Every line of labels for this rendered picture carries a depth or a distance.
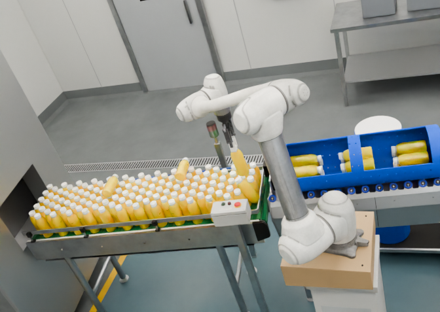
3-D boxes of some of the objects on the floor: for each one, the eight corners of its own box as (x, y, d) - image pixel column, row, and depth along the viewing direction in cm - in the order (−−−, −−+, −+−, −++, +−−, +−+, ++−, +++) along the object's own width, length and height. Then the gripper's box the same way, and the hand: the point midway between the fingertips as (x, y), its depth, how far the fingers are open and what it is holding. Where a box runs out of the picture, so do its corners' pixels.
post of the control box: (273, 329, 327) (236, 221, 274) (267, 329, 329) (229, 222, 275) (273, 324, 331) (237, 216, 277) (268, 324, 332) (230, 216, 278)
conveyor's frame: (294, 320, 329) (266, 223, 281) (80, 326, 374) (24, 244, 326) (296, 264, 367) (272, 171, 319) (102, 277, 413) (55, 196, 365)
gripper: (227, 120, 243) (239, 157, 255) (232, 103, 256) (243, 139, 269) (213, 121, 245) (225, 159, 257) (218, 104, 258) (230, 141, 271)
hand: (232, 144), depth 261 cm, fingers closed on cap, 4 cm apart
